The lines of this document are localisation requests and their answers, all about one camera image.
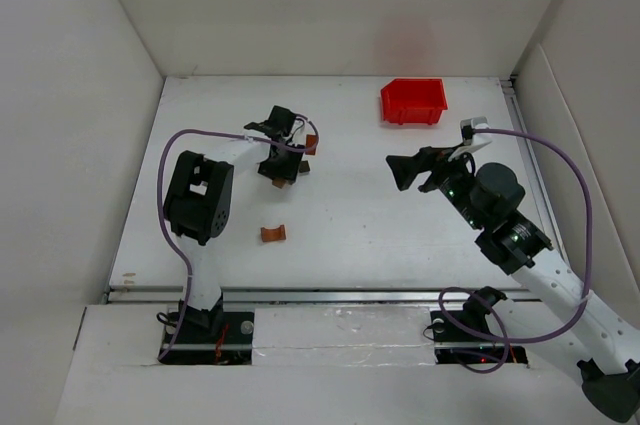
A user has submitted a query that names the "aluminium right rail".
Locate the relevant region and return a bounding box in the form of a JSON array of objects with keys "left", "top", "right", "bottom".
[{"left": 499, "top": 78, "right": 568, "bottom": 260}]

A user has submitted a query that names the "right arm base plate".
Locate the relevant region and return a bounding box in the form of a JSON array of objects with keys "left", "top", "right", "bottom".
[{"left": 423, "top": 310, "right": 505, "bottom": 366}]

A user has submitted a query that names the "red plastic bin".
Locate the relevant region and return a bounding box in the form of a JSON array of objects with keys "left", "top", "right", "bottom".
[{"left": 380, "top": 78, "right": 448, "bottom": 125}]

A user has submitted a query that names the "aluminium front rail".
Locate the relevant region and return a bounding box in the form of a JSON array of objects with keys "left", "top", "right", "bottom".
[{"left": 104, "top": 287, "right": 546, "bottom": 304}]

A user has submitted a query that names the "light long wood block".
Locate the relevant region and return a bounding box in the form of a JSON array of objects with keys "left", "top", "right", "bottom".
[{"left": 272, "top": 178, "right": 288, "bottom": 189}]

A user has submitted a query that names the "aluminium rail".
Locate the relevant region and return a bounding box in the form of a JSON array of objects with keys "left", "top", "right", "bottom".
[
  {"left": 104, "top": 287, "right": 546, "bottom": 304},
  {"left": 499, "top": 78, "right": 568, "bottom": 260}
]

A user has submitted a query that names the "reddish short wood block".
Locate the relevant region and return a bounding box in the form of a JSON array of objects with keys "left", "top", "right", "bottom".
[{"left": 305, "top": 134, "right": 318, "bottom": 156}]

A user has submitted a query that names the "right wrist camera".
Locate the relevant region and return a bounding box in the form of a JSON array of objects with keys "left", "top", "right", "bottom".
[{"left": 460, "top": 116, "right": 489, "bottom": 145}]

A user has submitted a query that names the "reddish arch wood block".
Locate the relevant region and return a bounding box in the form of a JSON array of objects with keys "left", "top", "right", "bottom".
[{"left": 260, "top": 224, "right": 287, "bottom": 243}]

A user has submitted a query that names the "dark brown wood block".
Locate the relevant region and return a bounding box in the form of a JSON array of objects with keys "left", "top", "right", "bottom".
[{"left": 298, "top": 161, "right": 310, "bottom": 175}]

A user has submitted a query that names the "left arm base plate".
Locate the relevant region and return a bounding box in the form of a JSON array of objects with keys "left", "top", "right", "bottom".
[{"left": 156, "top": 311, "right": 254, "bottom": 366}]

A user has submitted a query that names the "white foam front panel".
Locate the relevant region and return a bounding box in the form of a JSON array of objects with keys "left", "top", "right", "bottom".
[{"left": 252, "top": 305, "right": 436, "bottom": 367}]

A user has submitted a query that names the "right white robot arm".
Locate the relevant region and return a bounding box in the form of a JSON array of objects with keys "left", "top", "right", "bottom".
[{"left": 386, "top": 145, "right": 639, "bottom": 423}]

